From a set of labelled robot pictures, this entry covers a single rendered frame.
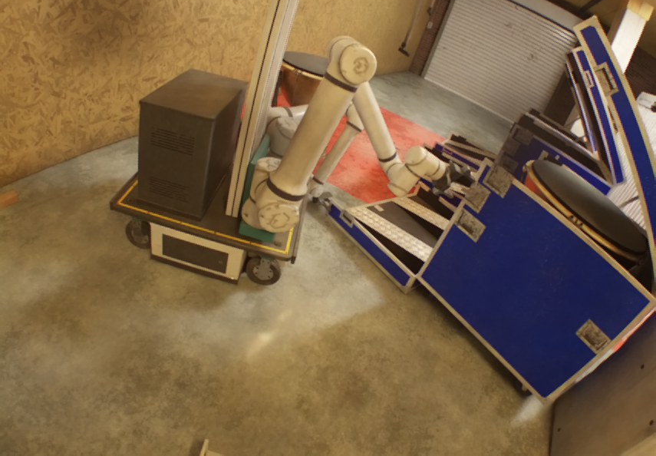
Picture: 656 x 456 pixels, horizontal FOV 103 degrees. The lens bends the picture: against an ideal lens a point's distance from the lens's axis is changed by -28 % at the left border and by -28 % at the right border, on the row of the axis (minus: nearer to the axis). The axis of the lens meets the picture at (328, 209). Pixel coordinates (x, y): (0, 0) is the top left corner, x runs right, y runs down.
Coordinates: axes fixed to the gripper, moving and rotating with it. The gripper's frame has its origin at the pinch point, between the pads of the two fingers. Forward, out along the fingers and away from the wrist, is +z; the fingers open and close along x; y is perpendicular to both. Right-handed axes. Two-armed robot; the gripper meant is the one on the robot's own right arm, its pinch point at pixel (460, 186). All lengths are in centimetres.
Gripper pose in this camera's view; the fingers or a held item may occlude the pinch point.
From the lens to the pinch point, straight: 168.4
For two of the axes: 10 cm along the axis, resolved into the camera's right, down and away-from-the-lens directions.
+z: 7.9, 3.4, 5.1
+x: -6.1, 5.0, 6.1
